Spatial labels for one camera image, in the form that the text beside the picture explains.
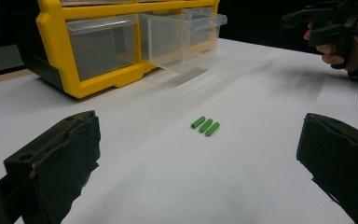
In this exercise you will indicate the grid of clear drawers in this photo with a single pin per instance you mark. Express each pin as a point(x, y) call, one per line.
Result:
point(102, 46)

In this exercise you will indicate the green plastic spacer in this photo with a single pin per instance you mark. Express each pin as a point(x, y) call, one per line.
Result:
point(198, 122)
point(205, 125)
point(213, 129)

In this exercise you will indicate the transparent plastic drawer bin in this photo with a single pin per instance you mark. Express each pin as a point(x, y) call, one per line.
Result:
point(167, 43)

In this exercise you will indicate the yellow black organizer cabinet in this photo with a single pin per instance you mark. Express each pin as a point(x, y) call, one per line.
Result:
point(54, 56)

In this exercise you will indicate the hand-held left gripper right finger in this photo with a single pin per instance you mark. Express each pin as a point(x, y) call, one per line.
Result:
point(341, 161)

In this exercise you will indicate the brown wooden board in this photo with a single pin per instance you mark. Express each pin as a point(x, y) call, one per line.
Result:
point(0, 79)

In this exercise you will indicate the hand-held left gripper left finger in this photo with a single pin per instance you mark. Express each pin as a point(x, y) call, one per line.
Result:
point(52, 161)

